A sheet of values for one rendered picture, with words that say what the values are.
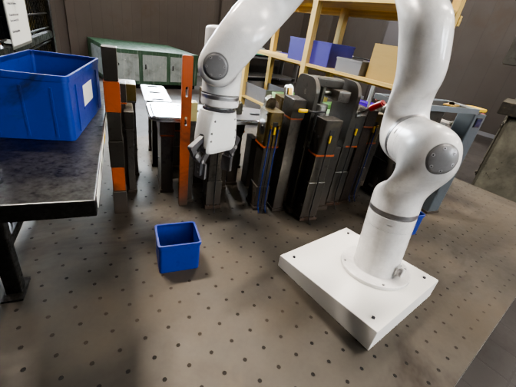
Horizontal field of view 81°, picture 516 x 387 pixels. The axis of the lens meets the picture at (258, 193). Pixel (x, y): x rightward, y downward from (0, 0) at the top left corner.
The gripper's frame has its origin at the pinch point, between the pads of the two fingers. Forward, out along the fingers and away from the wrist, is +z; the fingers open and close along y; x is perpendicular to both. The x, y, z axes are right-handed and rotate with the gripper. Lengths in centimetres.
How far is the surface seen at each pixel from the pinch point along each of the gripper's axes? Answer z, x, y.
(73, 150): -5.1, -14.5, 25.7
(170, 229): 19.9, -9.4, 4.9
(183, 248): 20.1, -0.6, 8.1
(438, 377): 29, 61, -9
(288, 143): -1.6, 0.2, -36.4
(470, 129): -13, 48, -89
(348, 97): -19, 12, -51
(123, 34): -21, -620, -372
